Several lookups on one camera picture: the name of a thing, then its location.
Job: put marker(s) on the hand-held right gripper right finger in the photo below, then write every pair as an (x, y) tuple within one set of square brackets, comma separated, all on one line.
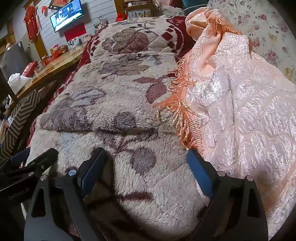
[(200, 173)]

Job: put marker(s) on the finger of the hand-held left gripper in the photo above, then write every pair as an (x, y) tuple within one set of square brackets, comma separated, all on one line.
[(20, 157), (44, 157)]

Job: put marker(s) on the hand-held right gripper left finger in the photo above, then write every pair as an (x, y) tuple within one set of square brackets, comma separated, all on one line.
[(92, 172)]

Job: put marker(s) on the chevron patterned cushion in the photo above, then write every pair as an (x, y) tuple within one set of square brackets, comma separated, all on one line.
[(20, 115)]

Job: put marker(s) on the pink fringed satin quilt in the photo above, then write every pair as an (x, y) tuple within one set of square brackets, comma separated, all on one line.
[(242, 115)]

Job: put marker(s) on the white plastic bag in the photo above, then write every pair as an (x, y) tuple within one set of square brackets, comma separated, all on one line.
[(18, 81)]

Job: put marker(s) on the floral fleece blanket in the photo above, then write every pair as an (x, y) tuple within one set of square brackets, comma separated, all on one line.
[(115, 92)]

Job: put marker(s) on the red box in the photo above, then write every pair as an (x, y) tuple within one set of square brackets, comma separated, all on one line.
[(30, 69)]

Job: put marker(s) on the wooden table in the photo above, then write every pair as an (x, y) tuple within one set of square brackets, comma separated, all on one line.
[(57, 67)]

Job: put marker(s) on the grey cabinet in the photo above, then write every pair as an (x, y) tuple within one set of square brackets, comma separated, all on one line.
[(13, 56)]

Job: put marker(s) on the plush toys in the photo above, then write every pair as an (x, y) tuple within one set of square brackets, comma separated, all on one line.
[(59, 51)]

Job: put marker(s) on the standing photos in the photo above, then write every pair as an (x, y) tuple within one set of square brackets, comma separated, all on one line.
[(77, 41)]

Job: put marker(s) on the red paper sign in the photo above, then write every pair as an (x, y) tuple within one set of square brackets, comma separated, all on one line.
[(75, 32)]

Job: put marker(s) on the red hanging decoration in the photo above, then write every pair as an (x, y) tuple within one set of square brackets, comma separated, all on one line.
[(31, 22)]

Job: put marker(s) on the floral bedsheet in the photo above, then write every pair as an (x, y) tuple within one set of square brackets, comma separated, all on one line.
[(266, 34)]

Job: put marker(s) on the wall television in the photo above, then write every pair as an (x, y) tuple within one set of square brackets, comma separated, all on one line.
[(67, 16)]

